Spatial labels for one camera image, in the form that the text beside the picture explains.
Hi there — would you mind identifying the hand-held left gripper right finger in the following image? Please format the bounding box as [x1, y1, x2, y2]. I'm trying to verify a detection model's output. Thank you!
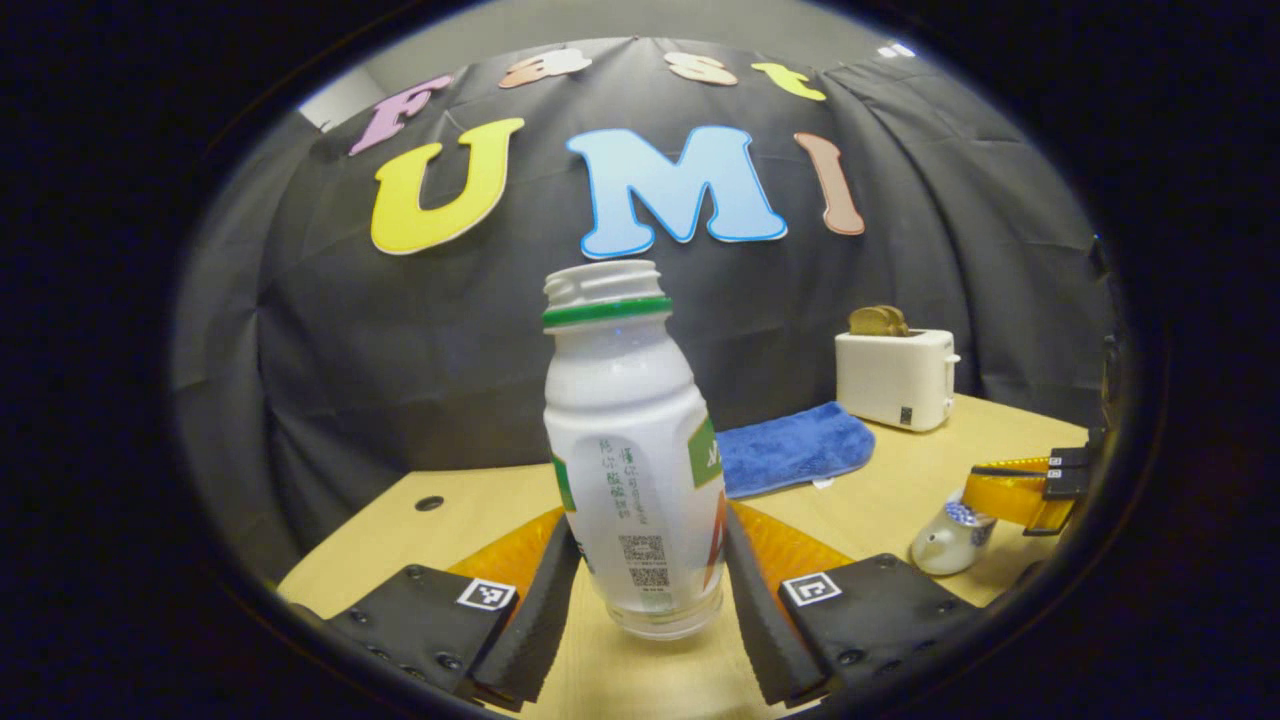
[722, 500, 986, 709]

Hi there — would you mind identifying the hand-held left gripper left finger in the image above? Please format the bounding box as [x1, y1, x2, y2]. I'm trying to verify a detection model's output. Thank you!
[325, 505, 583, 713]

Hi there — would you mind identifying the white blue-flowered teacup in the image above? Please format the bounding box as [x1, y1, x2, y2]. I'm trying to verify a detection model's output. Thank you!
[910, 505, 999, 577]

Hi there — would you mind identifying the white water bottle green ring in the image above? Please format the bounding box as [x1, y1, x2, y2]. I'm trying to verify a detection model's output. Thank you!
[541, 260, 727, 641]

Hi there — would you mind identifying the white toaster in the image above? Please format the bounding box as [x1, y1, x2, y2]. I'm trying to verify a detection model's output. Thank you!
[835, 329, 961, 433]

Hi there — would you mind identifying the blue towel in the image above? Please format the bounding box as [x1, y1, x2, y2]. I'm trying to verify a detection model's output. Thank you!
[716, 402, 877, 499]

